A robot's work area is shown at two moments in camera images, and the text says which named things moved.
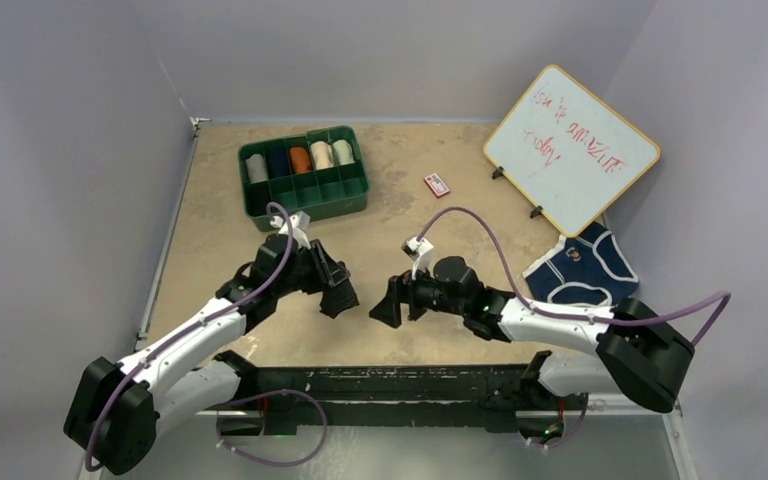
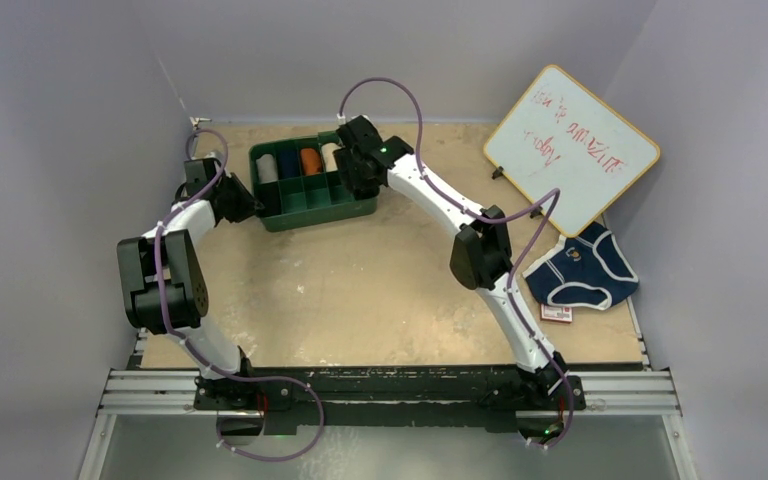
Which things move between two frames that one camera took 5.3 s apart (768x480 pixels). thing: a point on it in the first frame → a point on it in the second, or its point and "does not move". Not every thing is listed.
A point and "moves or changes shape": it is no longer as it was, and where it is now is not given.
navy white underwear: x=589 y=268 does not move
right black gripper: x=400 y=289 → x=351 y=178
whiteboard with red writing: x=570 y=153 does not move
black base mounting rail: x=312 y=399 does not move
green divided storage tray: x=319 y=173 moves or changes shape
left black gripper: x=325 y=271 → x=248 y=206
